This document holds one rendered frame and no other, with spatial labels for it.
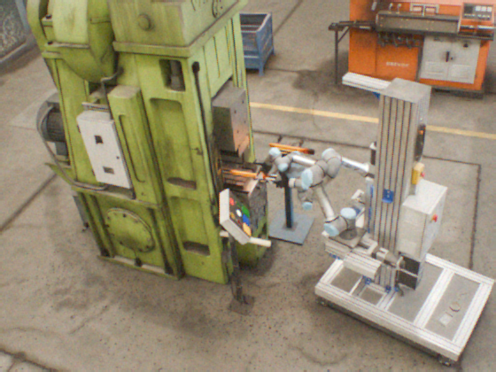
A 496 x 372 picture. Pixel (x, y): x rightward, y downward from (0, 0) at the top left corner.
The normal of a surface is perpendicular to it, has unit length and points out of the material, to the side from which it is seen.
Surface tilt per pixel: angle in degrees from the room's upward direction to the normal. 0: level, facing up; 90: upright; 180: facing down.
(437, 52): 90
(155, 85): 89
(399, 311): 0
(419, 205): 0
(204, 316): 0
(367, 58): 90
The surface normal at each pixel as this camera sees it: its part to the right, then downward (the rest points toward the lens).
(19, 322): -0.10, -0.77
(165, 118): -0.39, 0.59
